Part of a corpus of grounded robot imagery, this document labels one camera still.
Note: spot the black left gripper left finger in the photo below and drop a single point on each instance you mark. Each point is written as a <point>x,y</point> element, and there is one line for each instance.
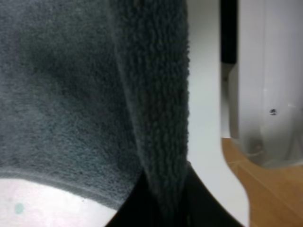
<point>139,210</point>

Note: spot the grey towel with orange pattern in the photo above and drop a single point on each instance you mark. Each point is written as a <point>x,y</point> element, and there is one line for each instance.
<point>93,95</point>

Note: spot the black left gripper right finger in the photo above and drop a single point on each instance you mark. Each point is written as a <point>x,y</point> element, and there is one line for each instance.
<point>200,206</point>

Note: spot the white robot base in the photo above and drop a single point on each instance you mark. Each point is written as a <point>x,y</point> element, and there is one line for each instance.
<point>262,71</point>

